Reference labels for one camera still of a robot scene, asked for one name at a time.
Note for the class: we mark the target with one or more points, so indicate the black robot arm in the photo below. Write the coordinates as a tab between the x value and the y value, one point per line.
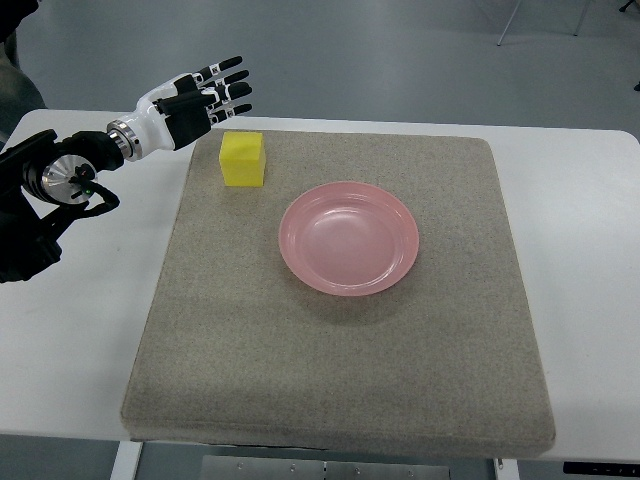
46	185

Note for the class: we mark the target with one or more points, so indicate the pink plate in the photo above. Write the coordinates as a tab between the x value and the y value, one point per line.
348	239

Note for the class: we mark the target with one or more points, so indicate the grey metal table base plate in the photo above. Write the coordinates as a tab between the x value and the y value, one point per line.
227	467

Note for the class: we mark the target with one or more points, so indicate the metal chair legs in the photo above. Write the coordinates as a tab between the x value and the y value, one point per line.
568	19

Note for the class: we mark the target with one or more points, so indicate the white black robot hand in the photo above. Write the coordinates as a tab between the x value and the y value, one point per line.
182	110

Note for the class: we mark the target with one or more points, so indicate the white table leg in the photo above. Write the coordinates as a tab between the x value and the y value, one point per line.
126	461

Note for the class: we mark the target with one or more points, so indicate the yellow foam block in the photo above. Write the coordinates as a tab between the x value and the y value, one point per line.
242	159

